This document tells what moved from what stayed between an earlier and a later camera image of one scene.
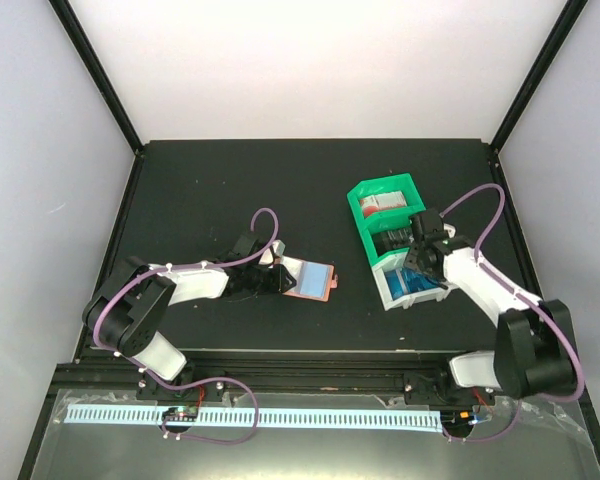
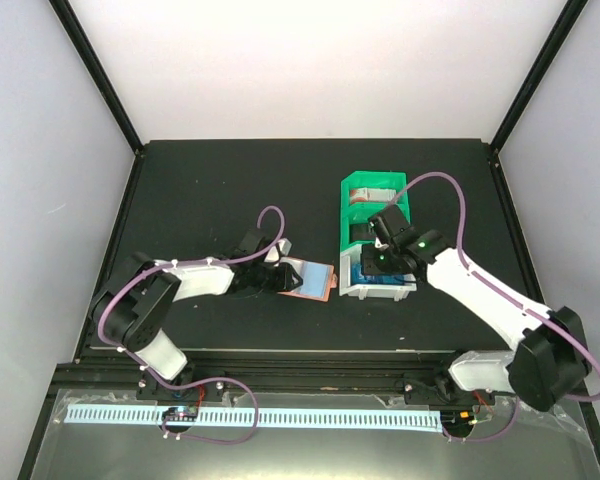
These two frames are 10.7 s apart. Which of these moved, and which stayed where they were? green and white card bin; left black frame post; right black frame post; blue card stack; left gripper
Moved: blue card stack; green and white card bin
Stayed: left black frame post; left gripper; right black frame post
